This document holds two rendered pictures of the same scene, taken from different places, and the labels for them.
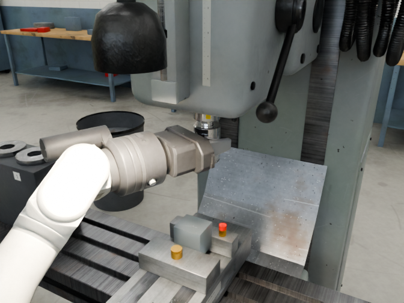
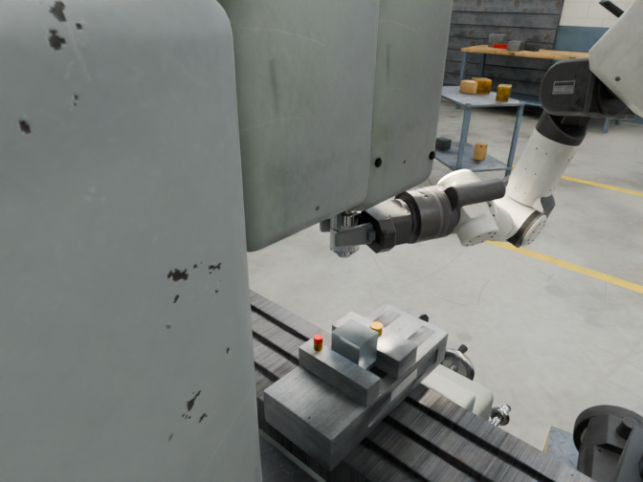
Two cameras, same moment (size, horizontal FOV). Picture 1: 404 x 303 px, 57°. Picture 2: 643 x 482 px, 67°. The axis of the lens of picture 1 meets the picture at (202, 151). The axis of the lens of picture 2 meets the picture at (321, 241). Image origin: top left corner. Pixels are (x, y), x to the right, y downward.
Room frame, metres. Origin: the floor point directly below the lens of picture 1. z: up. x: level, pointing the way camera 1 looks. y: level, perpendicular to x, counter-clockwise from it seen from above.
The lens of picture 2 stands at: (1.27, 0.11, 1.56)
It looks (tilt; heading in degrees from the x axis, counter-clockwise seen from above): 27 degrees down; 193
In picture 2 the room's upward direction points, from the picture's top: 1 degrees clockwise
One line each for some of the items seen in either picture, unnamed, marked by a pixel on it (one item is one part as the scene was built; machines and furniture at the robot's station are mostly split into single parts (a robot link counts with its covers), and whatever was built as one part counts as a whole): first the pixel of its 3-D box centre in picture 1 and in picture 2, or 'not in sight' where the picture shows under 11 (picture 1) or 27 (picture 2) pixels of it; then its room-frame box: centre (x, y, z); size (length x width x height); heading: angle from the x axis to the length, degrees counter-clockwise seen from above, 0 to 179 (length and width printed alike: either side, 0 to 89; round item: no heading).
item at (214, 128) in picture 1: (207, 126); (345, 211); (0.60, -0.01, 1.26); 0.05 x 0.05 x 0.01
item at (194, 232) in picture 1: (193, 236); (354, 345); (0.62, 0.02, 1.02); 0.06 x 0.05 x 0.06; 62
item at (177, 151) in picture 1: (162, 156); (395, 221); (0.55, 0.06, 1.23); 0.13 x 0.12 x 0.10; 37
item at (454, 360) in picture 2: not in sight; (449, 373); (0.16, 0.22, 0.61); 0.16 x 0.12 x 0.12; 152
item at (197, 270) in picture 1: (178, 263); (372, 342); (0.57, 0.04, 1.00); 0.15 x 0.06 x 0.04; 62
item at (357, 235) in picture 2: not in sight; (354, 237); (0.63, 0.01, 1.23); 0.06 x 0.02 x 0.03; 127
